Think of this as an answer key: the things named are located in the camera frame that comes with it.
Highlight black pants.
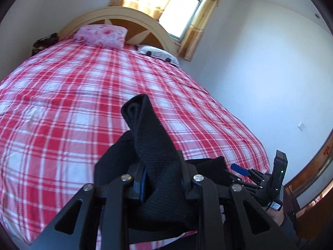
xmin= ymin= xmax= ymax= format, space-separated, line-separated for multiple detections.
xmin=94 ymin=94 xmax=231 ymax=249

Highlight right forearm dark sleeve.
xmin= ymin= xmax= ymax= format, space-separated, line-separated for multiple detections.
xmin=280 ymin=213 xmax=300 ymax=248

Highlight right hand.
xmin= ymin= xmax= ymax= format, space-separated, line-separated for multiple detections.
xmin=219 ymin=204 xmax=286 ymax=227

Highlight red plaid bed cover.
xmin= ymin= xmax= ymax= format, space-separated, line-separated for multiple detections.
xmin=1 ymin=37 xmax=269 ymax=244

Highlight yellow right curtain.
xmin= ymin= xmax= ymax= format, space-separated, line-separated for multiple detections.
xmin=178 ymin=0 xmax=220 ymax=61

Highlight white black patterned pillow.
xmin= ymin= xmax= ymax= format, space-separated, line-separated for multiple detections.
xmin=137 ymin=45 xmax=179 ymax=67

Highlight pink floral pillow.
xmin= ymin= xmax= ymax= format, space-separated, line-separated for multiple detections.
xmin=73 ymin=24 xmax=128 ymax=50

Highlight dark bag beside bed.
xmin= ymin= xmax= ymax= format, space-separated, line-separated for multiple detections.
xmin=31 ymin=33 xmax=59 ymax=56

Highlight cream wooden headboard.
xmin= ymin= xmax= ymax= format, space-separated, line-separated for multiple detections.
xmin=58 ymin=6 xmax=177 ymax=56

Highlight back window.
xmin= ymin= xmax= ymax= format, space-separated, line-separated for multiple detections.
xmin=159 ymin=0 xmax=203 ymax=42

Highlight black camera box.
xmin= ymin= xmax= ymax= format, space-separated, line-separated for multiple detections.
xmin=269 ymin=150 xmax=288 ymax=191

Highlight wooden door frame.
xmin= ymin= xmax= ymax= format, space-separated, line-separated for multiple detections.
xmin=285 ymin=131 xmax=332 ymax=198

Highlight white wall switch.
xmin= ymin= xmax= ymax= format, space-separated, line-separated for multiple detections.
xmin=298 ymin=121 xmax=304 ymax=131

